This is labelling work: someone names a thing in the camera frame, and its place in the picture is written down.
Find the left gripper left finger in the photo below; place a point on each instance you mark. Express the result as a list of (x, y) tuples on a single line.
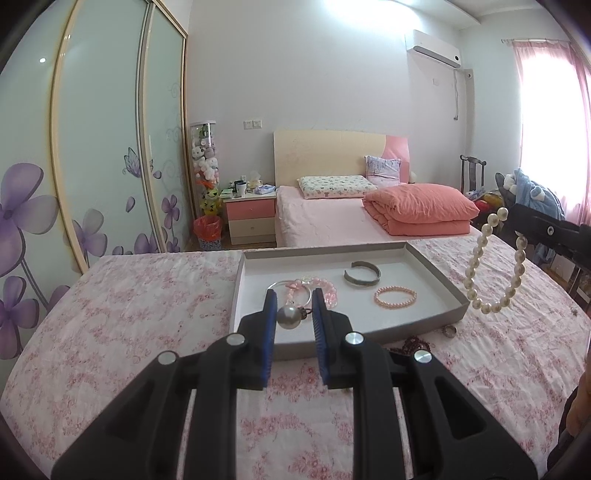
[(177, 417)]

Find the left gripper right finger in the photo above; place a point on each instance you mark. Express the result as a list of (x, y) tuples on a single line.
[(411, 404)]

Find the grey metal cuff bangle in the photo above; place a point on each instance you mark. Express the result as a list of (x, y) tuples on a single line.
[(363, 274)]

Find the pearl earring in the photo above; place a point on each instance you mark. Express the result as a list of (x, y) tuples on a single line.
[(290, 317)]

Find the thin silver bangle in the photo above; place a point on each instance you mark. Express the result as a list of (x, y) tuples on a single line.
[(296, 292)]

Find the person's right hand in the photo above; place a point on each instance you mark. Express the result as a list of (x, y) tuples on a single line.
[(579, 412)]

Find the blue plush garment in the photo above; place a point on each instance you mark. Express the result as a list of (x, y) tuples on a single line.
[(524, 191)]

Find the dark wooden chair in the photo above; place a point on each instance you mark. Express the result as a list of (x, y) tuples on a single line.
[(472, 176)]

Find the pink floral bedsheet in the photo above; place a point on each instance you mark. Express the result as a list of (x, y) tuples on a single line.
[(522, 364)]

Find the folded coral duvet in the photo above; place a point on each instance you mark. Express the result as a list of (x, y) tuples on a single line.
[(421, 210)]

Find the pink curtain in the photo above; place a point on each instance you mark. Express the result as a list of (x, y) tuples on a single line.
[(554, 92)]

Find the grey cardboard tray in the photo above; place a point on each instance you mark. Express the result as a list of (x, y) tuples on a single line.
[(439, 302)]

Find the small lilac pillow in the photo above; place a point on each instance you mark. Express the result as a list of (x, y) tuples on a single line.
[(383, 172)]

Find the floral white pillow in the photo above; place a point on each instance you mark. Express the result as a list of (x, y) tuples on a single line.
[(335, 187)]

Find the red waste basket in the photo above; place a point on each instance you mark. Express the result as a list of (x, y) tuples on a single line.
[(207, 229)]

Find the pink mattress bed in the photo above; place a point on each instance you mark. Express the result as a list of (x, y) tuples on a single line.
[(303, 222)]

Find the pink bedside cabinet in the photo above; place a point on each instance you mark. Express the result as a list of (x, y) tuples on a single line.
[(251, 219)]

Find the beige pink headboard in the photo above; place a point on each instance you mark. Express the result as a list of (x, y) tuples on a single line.
[(327, 153)]

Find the sliding glass flower wardrobe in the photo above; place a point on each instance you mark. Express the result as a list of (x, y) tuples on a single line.
[(92, 149)]

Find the plush toy display tube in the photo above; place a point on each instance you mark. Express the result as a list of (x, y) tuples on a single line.
[(205, 168)]

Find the white wall air conditioner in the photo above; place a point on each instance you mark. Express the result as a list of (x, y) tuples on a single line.
[(434, 48)]

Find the wall switch plate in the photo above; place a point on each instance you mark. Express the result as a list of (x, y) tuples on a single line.
[(255, 124)]

